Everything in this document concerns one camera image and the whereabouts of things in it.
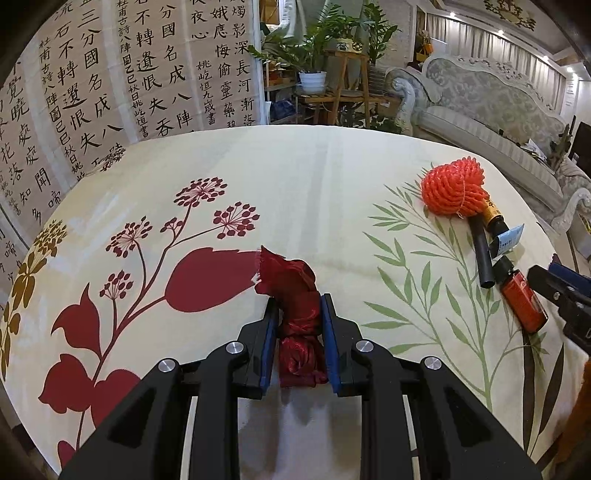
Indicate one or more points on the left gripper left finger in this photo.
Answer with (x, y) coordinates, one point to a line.
(183, 409)

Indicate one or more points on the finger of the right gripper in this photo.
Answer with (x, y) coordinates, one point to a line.
(554, 289)
(576, 280)

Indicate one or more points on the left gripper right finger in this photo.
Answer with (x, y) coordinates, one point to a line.
(419, 420)

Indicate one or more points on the red glitter canister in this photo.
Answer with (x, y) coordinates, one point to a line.
(519, 295)

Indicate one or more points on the blue white paper packet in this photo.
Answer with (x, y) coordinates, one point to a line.
(506, 241)

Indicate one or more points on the black cylinder tube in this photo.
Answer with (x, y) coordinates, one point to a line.
(482, 252)

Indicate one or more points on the gold label small bottle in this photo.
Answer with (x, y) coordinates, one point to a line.
(493, 220)

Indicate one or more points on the red foam fruit net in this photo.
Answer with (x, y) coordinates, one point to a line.
(455, 188)

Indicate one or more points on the dark red wrapper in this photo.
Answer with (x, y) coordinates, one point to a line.
(292, 284)

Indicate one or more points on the grey ornate sofa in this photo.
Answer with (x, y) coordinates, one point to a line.
(489, 109)

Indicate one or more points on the floral cream tablecloth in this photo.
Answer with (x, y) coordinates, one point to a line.
(153, 255)

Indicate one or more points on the window curtains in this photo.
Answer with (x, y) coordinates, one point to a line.
(469, 41)

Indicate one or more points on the ceiling chandelier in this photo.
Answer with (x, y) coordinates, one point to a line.
(511, 12)

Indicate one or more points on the wooden plant stand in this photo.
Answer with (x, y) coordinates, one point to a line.
(351, 94)

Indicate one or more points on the tall green potted plant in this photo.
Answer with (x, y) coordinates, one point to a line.
(379, 31)

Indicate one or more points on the potted plant white pot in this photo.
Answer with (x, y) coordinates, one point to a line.
(307, 55)

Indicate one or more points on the calligraphy folding screen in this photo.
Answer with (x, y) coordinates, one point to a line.
(99, 76)

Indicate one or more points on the dark cabinet by wall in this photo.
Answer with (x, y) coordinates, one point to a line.
(581, 150)

